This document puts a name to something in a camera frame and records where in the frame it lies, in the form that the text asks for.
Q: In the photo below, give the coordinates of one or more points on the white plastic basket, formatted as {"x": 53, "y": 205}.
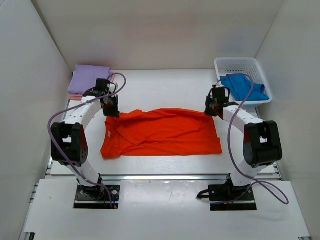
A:
{"x": 248, "y": 66}

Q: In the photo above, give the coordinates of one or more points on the folded purple t-shirt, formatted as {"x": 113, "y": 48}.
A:
{"x": 92, "y": 69}

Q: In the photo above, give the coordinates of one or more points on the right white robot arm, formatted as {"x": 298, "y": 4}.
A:
{"x": 261, "y": 140}

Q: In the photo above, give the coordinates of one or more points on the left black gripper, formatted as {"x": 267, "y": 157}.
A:
{"x": 114, "y": 112}

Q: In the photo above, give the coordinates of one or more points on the orange t-shirt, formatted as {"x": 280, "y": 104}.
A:
{"x": 160, "y": 132}

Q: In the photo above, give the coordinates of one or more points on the blue t-shirt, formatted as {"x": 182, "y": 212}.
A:
{"x": 240, "y": 86}

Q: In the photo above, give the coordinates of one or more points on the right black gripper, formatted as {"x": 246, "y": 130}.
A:
{"x": 207, "y": 112}

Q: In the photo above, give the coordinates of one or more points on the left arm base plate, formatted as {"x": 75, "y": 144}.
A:
{"x": 97, "y": 197}

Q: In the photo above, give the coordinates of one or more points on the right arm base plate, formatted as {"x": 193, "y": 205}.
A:
{"x": 227, "y": 197}

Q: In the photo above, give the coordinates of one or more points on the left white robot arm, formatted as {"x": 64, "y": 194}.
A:
{"x": 69, "y": 145}

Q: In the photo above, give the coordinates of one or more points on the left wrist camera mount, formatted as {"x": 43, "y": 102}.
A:
{"x": 112, "y": 87}

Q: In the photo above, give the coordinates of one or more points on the folded pink t-shirt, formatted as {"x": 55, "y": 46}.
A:
{"x": 75, "y": 97}

